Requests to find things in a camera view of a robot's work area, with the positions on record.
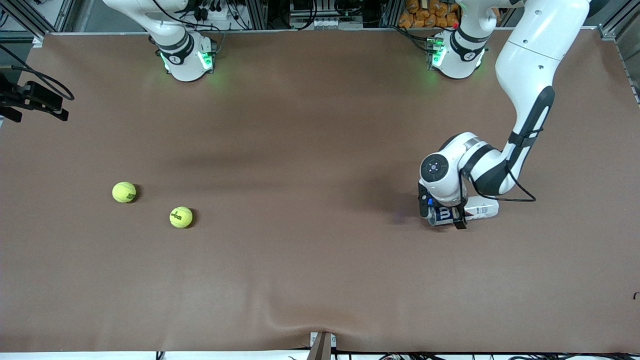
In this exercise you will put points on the blue white tennis ball can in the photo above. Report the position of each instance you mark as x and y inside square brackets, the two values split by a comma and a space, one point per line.
[480, 210]

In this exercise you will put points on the orange objects pile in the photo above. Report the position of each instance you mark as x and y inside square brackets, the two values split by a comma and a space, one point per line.
[425, 15]

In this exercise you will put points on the yellow tennis ball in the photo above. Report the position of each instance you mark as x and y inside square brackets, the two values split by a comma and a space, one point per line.
[124, 192]
[181, 217]

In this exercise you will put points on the aluminium profile post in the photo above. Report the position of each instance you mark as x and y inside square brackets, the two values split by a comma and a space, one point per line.
[321, 347]

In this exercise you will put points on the aluminium frame rail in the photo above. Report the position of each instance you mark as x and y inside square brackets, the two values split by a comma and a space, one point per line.
[607, 31]
[30, 20]

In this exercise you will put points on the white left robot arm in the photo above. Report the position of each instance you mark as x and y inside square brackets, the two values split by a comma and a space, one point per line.
[530, 55]

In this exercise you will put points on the brown table mat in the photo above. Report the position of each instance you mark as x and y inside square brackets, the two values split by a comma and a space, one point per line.
[320, 150]

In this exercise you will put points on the grey terminal block device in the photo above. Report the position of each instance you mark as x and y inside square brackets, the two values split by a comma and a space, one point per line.
[325, 20]

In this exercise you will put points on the white power strip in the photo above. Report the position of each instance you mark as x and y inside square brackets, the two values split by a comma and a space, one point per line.
[220, 15]

